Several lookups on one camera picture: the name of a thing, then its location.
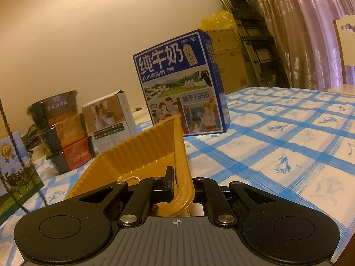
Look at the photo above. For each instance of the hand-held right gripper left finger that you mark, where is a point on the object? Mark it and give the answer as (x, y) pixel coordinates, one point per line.
(168, 180)

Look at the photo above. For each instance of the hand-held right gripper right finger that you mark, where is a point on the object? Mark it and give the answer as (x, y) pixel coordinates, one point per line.
(202, 189)

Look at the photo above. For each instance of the yellow plastic tray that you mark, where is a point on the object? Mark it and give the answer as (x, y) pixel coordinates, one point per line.
(138, 149)

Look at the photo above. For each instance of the small white product box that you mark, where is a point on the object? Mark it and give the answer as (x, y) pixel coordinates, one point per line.
(111, 122)

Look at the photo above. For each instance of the blue checked tablecloth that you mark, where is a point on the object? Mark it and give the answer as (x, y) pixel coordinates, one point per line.
(277, 144)

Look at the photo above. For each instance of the dark blue milk box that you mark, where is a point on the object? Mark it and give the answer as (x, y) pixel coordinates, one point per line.
(177, 88)

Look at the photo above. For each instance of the black and red meal bowl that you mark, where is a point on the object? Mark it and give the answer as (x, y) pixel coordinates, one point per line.
(72, 158)

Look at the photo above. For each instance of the black and orange meal bowl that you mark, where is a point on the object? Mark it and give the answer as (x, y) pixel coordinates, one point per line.
(63, 135)

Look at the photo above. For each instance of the open cardboard box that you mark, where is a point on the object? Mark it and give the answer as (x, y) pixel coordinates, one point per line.
(233, 69)

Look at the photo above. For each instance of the black instant meal bowl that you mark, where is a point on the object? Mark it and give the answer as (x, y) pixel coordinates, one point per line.
(52, 108)

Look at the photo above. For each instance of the light blue milk box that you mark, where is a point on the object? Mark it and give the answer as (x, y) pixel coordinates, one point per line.
(19, 177)

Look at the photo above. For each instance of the black step ladder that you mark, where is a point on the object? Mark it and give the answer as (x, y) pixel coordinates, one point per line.
(249, 33)

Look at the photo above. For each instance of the yellow plastic bag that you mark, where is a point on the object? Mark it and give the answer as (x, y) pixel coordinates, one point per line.
(219, 20)

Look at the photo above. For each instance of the pink patterned curtain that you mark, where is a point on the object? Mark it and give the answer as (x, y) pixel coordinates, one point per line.
(305, 27)

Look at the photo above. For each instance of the cream wooden chair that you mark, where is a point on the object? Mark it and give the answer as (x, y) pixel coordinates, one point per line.
(340, 55)

